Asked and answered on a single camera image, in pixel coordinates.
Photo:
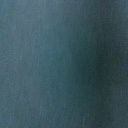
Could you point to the black table mat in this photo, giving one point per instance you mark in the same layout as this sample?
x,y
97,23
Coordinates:
x,y
63,63

